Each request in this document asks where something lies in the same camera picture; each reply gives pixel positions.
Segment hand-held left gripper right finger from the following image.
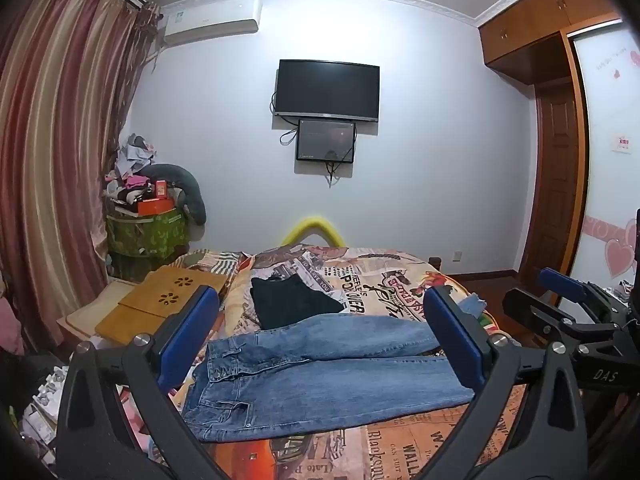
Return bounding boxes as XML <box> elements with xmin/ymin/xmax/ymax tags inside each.
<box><xmin>415</xmin><ymin>285</ymin><xmax>591</xmax><ymax>480</ymax></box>

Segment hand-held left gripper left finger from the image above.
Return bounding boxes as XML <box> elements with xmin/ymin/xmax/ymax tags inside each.
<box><xmin>54</xmin><ymin>285</ymin><xmax>223</xmax><ymax>480</ymax></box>

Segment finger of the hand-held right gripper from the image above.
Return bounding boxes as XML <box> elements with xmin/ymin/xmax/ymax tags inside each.
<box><xmin>537</xmin><ymin>267</ymin><xmax>628</xmax><ymax>313</ymax></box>
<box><xmin>502</xmin><ymin>287</ymin><xmax>583</xmax><ymax>348</ymax></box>

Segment blue denim pants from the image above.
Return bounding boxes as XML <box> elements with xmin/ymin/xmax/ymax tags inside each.
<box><xmin>181</xmin><ymin>312</ymin><xmax>476</xmax><ymax>443</ymax></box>

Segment light blue cloth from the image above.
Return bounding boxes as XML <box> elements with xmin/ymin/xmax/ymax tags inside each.
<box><xmin>456</xmin><ymin>292</ymin><xmax>489</xmax><ymax>319</ymax></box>

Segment green striped cloth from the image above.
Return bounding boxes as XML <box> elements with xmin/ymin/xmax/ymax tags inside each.
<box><xmin>480</xmin><ymin>314</ymin><xmax>507</xmax><ymax>337</ymax></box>

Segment bamboo folding lap desk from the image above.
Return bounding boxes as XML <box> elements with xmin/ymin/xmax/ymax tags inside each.
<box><xmin>95</xmin><ymin>266</ymin><xmax>236</xmax><ymax>347</ymax></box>

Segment newspaper printed blanket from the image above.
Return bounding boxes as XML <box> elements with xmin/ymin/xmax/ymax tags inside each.
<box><xmin>115</xmin><ymin>242</ymin><xmax>531</xmax><ymax>480</ymax></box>

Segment black garment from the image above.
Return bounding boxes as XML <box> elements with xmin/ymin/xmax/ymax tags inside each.
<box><xmin>250</xmin><ymin>274</ymin><xmax>347</xmax><ymax>332</ymax></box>

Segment green patterned storage box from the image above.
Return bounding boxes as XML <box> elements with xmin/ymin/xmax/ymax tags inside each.
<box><xmin>105</xmin><ymin>207</ymin><xmax>194</xmax><ymax>282</ymax></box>

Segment white heart-print wardrobe door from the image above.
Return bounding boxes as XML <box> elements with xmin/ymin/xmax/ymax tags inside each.
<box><xmin>557</xmin><ymin>20</ymin><xmax>640</xmax><ymax>311</ymax></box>

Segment beige flat board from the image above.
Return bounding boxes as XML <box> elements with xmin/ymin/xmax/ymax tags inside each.
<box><xmin>56</xmin><ymin>280</ymin><xmax>136</xmax><ymax>348</ymax></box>

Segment brown wooden door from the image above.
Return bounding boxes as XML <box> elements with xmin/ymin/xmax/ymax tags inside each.
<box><xmin>520</xmin><ymin>77</ymin><xmax>578</xmax><ymax>277</ymax></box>

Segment orange flat box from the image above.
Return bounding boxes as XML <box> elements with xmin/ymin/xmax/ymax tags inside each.
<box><xmin>137</xmin><ymin>197</ymin><xmax>177</xmax><ymax>217</ymax></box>

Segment grey plush pillow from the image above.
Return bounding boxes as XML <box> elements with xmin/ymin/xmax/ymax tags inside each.
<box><xmin>144</xmin><ymin>162</ymin><xmax>209</xmax><ymax>227</ymax></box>

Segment white clutter pile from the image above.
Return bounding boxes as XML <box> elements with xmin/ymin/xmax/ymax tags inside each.
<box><xmin>19</xmin><ymin>364</ymin><xmax>72</xmax><ymax>467</ymax></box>

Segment yellow foam arch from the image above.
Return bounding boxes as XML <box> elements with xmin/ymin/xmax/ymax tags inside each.
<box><xmin>281</xmin><ymin>215</ymin><xmax>350</xmax><ymax>249</ymax></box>

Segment pink cloth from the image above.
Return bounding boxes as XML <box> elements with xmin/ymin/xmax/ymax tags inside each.
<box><xmin>0</xmin><ymin>277</ymin><xmax>27</xmax><ymax>357</ymax></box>

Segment pile of mixed clothes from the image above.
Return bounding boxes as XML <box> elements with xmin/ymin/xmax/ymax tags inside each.
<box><xmin>104</xmin><ymin>132</ymin><xmax>162</xmax><ymax>208</ymax></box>

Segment small black monitor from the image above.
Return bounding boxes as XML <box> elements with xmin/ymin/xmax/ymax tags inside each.
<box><xmin>295</xmin><ymin>119</ymin><xmax>357</xmax><ymax>164</ymax></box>

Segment striped red beige curtain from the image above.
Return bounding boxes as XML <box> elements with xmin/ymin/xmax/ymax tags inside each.
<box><xmin>0</xmin><ymin>0</ymin><xmax>166</xmax><ymax>358</ymax></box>

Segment wooden overhead cabinet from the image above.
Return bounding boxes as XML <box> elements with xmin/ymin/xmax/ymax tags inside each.
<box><xmin>477</xmin><ymin>0</ymin><xmax>626</xmax><ymax>86</ymax></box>

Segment white air conditioner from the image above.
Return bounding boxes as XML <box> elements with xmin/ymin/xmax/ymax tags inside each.
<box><xmin>161</xmin><ymin>0</ymin><xmax>264</xmax><ymax>46</ymax></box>

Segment black wall television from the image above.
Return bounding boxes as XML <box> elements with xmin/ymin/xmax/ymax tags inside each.
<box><xmin>273</xmin><ymin>59</ymin><xmax>381</xmax><ymax>124</ymax></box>

